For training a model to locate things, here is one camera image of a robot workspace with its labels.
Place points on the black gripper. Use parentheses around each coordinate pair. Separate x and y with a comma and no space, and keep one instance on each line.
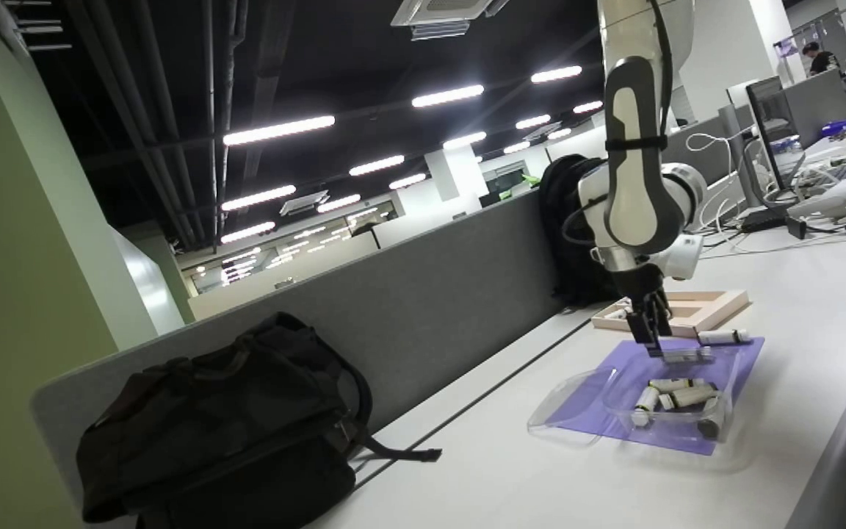
(644,284)

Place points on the white-capped labelled glass vial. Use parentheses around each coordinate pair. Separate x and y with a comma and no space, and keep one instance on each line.
(691,397)
(682,383)
(689,355)
(710,421)
(648,402)

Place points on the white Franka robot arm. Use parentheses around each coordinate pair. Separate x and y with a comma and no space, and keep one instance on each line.
(633,165)

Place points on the purple mat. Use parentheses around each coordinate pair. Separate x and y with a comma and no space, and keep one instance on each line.
(601,402)

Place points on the black backpack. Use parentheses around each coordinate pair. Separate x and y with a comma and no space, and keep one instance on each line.
(237,443)
(561,237)

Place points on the white cylindrical pieces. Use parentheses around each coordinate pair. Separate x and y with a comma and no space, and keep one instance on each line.
(564,416)

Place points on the white desktop box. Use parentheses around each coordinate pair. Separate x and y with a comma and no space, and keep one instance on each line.
(720,205)

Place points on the grey cubicle partition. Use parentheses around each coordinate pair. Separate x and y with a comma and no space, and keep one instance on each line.
(714,149)

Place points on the grey desk partition panel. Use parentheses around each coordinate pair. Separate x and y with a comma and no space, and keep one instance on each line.
(442,284)

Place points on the dark computer monitor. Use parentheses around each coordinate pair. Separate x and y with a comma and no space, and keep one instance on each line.
(768,137)

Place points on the white ceiling air unit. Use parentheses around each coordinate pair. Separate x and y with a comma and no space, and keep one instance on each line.
(442,15)

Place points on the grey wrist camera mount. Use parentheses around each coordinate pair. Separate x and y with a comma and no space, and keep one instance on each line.
(686,256)

